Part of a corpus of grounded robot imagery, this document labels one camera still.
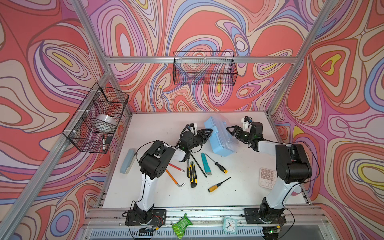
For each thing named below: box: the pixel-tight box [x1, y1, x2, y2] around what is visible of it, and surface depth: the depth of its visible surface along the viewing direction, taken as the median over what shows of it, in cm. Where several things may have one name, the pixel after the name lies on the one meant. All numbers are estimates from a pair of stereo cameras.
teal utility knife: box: [201, 152, 212, 176], surface depth 93 cm
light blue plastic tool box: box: [204, 113, 240, 157], surface depth 90 cm
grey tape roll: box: [95, 114, 118, 126], surface depth 75 cm
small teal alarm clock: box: [222, 217, 238, 234], surface depth 71 cm
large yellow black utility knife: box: [190, 161, 198, 188], surface depth 88 cm
